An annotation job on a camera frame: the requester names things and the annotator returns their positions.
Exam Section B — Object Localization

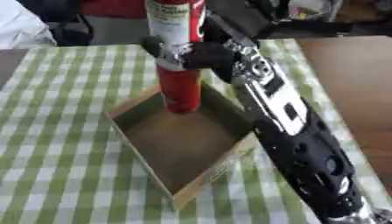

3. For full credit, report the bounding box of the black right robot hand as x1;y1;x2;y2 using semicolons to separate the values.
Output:
139;13;247;84

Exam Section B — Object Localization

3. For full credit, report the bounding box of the red bottle with white label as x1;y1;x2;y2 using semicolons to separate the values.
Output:
143;0;208;115

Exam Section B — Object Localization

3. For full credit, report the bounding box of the open tan cardboard box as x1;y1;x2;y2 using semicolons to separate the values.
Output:
104;81;261;212

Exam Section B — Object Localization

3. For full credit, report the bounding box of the black tripod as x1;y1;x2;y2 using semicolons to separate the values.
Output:
243;0;355;40

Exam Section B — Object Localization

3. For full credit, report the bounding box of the black chair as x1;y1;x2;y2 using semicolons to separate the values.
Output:
15;0;97;47

